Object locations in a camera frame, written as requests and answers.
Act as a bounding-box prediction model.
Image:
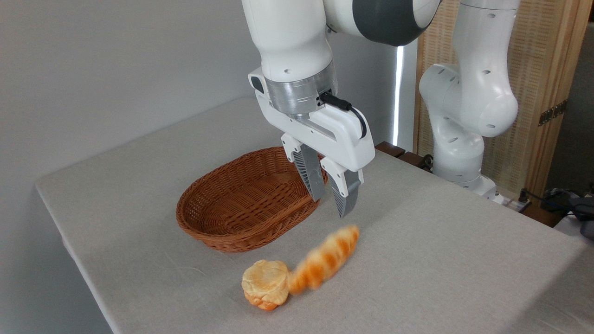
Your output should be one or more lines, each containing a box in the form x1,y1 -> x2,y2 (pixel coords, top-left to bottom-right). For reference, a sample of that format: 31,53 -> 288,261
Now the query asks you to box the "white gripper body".
248,67 -> 375,172

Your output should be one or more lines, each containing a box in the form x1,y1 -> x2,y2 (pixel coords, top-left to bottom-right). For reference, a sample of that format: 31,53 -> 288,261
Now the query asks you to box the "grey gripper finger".
320,158 -> 364,218
281,134 -> 326,202

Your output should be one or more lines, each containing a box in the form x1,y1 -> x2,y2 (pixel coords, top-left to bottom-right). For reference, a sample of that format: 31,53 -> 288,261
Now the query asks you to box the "orange croissant bread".
288,225 -> 360,295

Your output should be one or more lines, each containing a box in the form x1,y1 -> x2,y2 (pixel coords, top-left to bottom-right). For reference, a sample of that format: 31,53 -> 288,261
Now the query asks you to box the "round pale bread bun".
241,260 -> 292,311

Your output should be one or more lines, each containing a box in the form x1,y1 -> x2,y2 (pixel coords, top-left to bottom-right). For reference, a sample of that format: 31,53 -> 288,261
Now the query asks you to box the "dark brown wooden block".
398,152 -> 434,173
522,204 -> 564,228
374,141 -> 407,158

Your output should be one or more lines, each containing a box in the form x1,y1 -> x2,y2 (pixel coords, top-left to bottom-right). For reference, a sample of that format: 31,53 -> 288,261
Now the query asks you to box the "brown wicker basket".
175,147 -> 329,253

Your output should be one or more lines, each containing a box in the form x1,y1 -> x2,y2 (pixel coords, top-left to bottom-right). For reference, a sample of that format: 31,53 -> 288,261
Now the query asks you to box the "dark metal screen hinge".
538,100 -> 568,127

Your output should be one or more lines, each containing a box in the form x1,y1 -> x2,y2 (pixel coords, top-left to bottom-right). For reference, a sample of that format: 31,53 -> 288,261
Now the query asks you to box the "wooden rattan folding screen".
413,0 -> 593,200

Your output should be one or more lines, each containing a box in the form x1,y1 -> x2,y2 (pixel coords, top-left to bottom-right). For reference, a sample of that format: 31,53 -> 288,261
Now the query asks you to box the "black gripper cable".
320,92 -> 368,140

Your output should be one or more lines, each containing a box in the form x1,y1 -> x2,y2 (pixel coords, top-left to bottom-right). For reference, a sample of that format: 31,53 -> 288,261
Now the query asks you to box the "dark bundle of cables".
527,185 -> 594,240

